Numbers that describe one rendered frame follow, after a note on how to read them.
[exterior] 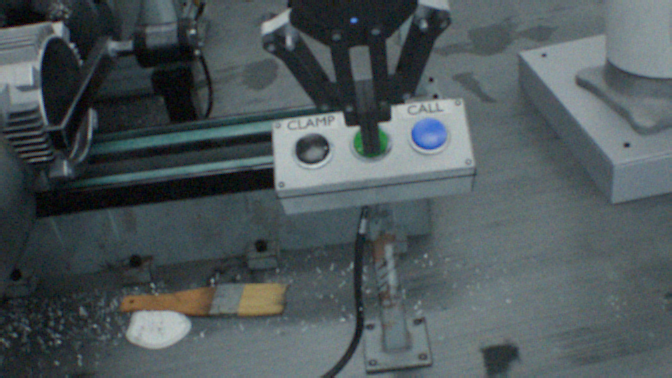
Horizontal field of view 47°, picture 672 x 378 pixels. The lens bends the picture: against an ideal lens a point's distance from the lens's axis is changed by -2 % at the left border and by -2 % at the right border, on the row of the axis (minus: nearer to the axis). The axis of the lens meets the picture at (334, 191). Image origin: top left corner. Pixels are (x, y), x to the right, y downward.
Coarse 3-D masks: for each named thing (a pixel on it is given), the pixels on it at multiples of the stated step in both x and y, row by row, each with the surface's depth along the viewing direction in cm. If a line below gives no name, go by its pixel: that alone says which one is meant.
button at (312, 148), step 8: (304, 136) 68; (312, 136) 68; (320, 136) 68; (296, 144) 68; (304, 144) 67; (312, 144) 67; (320, 144) 67; (328, 144) 67; (296, 152) 67; (304, 152) 67; (312, 152) 67; (320, 152) 67; (328, 152) 67; (304, 160) 67; (312, 160) 67; (320, 160) 67
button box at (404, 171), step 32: (288, 128) 69; (320, 128) 69; (352, 128) 68; (384, 128) 68; (448, 128) 67; (288, 160) 68; (352, 160) 67; (384, 160) 67; (416, 160) 66; (448, 160) 66; (288, 192) 67; (320, 192) 67; (352, 192) 68; (384, 192) 68; (416, 192) 69; (448, 192) 70
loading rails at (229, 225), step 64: (128, 128) 106; (192, 128) 105; (256, 128) 103; (64, 192) 95; (128, 192) 95; (192, 192) 95; (256, 192) 95; (64, 256) 100; (128, 256) 100; (192, 256) 100; (256, 256) 97
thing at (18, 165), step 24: (0, 144) 73; (0, 168) 72; (24, 168) 76; (0, 192) 71; (24, 192) 75; (0, 216) 70; (24, 216) 75; (0, 240) 69; (24, 240) 77; (0, 264) 69; (0, 288) 70
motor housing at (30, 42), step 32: (0, 32) 92; (32, 32) 90; (0, 64) 88; (32, 64) 88; (64, 64) 101; (32, 96) 87; (64, 96) 103; (0, 128) 87; (32, 128) 88; (32, 160) 90; (64, 160) 93
